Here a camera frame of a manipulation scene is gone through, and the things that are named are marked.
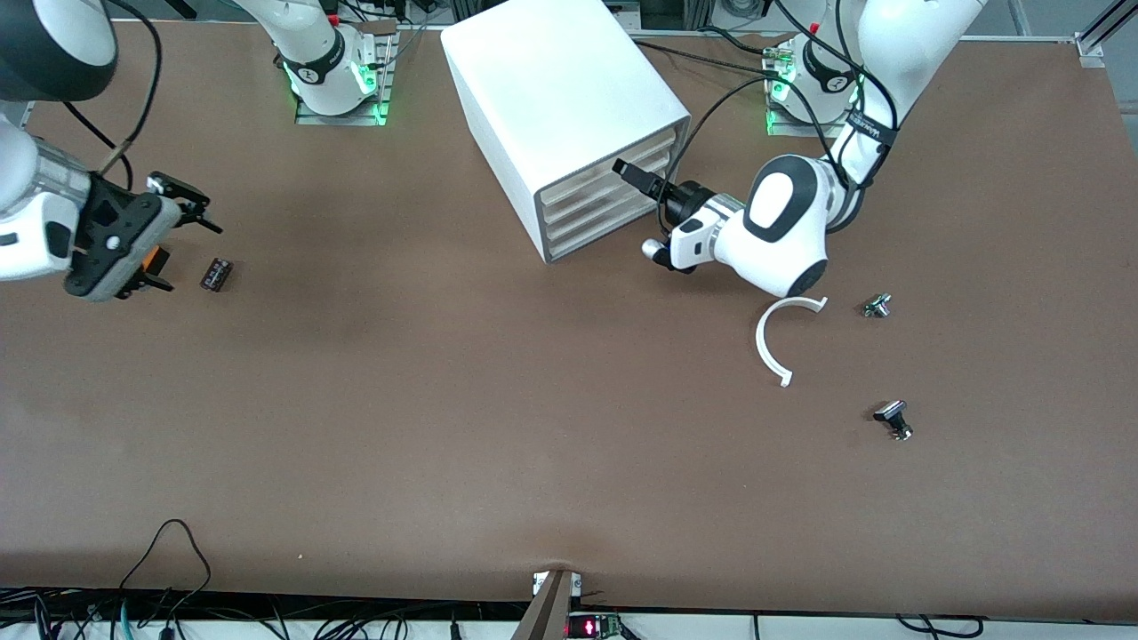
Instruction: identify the aluminium left arm base plate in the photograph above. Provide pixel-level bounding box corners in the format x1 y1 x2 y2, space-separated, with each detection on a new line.
766 107 850 140

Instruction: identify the white semicircular bracket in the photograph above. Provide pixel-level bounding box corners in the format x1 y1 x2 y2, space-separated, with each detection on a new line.
755 295 829 388

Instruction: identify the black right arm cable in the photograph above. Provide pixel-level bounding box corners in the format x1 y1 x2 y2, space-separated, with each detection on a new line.
60 0 163 177

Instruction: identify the aluminium right arm base plate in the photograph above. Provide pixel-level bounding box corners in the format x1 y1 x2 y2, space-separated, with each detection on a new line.
295 34 397 127

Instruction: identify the brown camera mount post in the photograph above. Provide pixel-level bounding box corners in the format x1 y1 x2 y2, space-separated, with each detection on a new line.
511 569 584 640

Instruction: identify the tangled black cable bundle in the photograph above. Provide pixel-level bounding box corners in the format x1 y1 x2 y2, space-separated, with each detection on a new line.
0 587 534 640

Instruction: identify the black grey-capped push button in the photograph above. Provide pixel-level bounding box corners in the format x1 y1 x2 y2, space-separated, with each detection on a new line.
872 400 915 442

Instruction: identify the small red-lit circuit board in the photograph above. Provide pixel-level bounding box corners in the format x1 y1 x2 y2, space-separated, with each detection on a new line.
566 612 625 640

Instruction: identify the black base power cable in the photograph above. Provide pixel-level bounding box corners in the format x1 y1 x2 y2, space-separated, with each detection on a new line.
633 37 783 81
698 25 785 60

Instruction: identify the looped thin black cable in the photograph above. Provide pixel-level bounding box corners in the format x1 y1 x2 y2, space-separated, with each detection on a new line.
118 519 212 640

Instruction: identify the aluminium frame rail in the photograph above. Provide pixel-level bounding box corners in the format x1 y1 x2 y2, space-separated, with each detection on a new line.
1074 0 1138 68

